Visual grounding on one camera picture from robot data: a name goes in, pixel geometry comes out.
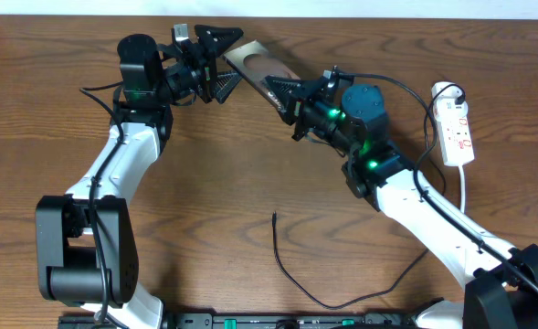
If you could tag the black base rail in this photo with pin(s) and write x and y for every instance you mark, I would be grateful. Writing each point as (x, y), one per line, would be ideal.
(288, 321)

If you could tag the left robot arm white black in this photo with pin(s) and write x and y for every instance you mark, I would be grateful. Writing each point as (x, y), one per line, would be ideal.
(86, 251)

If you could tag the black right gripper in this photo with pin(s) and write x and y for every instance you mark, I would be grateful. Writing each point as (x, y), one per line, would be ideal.
(298, 96)

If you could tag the Galaxy S25 Ultra smartphone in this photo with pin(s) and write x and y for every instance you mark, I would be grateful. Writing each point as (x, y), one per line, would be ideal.
(254, 63)

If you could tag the white power strip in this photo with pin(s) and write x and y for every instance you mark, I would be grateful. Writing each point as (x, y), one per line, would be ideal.
(450, 111)

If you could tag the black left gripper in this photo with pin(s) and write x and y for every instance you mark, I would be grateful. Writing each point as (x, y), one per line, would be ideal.
(206, 67)

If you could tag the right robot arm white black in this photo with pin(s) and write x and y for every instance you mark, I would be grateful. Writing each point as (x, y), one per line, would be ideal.
(500, 282)

